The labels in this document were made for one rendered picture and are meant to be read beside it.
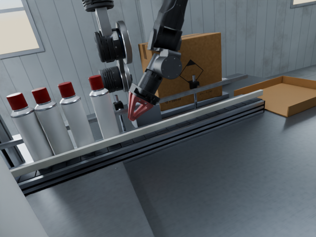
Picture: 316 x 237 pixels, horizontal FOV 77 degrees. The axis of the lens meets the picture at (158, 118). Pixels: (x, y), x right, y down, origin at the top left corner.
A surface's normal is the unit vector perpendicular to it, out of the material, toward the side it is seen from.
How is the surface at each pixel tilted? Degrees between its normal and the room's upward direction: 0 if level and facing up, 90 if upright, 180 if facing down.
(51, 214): 0
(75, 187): 0
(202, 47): 90
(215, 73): 90
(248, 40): 90
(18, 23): 90
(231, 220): 0
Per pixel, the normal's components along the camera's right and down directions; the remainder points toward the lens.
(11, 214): 0.97, -0.05
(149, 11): 0.30, 0.36
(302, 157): -0.15, -0.90
